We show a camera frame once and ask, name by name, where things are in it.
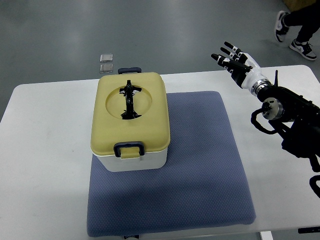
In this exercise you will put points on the silver floor plate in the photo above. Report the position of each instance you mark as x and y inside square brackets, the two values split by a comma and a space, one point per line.
[106, 68]
[106, 57]

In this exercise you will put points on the white storage box base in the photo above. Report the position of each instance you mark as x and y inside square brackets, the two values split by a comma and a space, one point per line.
[131, 161]

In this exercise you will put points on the person left sneaker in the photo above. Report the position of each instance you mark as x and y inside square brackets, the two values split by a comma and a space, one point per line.
[280, 29]

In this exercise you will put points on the upper silver floor plate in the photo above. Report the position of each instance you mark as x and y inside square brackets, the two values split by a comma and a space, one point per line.
[106, 57]

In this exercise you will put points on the dark blue rear latch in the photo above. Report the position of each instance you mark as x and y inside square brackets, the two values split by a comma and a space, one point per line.
[127, 70]

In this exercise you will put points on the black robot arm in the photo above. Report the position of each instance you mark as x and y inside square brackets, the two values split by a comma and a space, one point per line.
[294, 118]

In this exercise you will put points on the lower silver floor plate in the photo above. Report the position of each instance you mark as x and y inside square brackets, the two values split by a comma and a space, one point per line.
[106, 68]

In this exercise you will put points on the person right sneaker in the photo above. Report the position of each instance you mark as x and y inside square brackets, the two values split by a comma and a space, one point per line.
[304, 49]

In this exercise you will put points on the black tape lid handle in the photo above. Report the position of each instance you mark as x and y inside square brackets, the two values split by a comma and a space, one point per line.
[128, 92]

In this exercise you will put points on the person sneaker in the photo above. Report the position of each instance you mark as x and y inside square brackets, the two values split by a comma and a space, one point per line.
[280, 29]
[304, 49]

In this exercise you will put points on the dark blue latch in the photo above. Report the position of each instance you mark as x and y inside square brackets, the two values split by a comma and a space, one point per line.
[126, 145]
[127, 70]

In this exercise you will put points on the person black trouser legs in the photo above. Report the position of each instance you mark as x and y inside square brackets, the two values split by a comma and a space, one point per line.
[309, 20]

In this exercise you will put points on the blue quilted mat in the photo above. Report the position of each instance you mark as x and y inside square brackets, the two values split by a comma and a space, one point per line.
[202, 184]

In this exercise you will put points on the black table edge bracket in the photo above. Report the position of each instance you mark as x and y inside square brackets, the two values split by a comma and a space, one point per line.
[309, 230]

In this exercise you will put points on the yellow storage box lid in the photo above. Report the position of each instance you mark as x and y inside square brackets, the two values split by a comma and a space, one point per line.
[108, 127]

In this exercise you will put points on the dark blue front latch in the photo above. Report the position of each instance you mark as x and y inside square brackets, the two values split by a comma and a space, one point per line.
[126, 145]

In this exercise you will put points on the black label under mat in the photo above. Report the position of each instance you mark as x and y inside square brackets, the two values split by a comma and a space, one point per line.
[132, 237]

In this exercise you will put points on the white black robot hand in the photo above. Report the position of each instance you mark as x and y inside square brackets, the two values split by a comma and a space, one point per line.
[244, 70]

